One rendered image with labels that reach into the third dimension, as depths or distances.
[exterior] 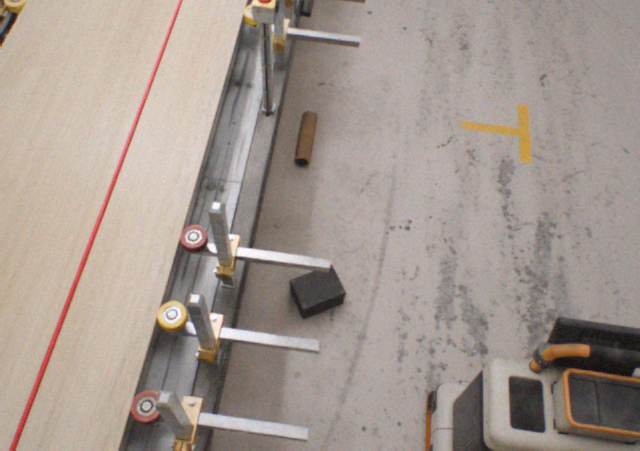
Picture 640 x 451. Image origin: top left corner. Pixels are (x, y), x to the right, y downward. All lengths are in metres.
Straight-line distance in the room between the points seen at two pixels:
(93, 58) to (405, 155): 1.60
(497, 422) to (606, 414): 0.27
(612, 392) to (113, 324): 1.35
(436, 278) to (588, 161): 1.11
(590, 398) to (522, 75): 2.31
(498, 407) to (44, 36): 1.97
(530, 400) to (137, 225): 1.24
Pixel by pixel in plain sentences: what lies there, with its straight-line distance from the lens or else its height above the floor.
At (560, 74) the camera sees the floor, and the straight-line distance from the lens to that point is 3.87.
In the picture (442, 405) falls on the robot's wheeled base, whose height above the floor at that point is 0.27.
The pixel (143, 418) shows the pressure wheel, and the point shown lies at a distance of 1.68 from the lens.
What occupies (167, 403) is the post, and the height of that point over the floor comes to 1.18.
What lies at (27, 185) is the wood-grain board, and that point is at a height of 0.90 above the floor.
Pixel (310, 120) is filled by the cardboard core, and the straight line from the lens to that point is 3.19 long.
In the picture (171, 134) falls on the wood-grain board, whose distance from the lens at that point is 2.10.
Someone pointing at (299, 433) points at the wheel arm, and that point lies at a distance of 1.70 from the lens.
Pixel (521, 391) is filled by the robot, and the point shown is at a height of 0.81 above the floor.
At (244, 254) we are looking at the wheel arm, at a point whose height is 0.85.
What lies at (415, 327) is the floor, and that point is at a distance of 2.75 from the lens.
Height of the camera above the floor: 2.51
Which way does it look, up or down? 58 degrees down
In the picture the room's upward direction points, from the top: 5 degrees clockwise
